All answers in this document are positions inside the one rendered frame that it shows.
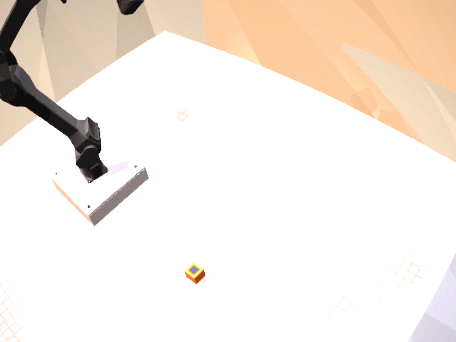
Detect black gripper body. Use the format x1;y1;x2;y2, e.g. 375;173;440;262
116;0;144;15

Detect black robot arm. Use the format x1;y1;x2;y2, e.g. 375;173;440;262
0;0;108;184

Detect orange block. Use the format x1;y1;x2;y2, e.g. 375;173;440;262
184;262;206;285

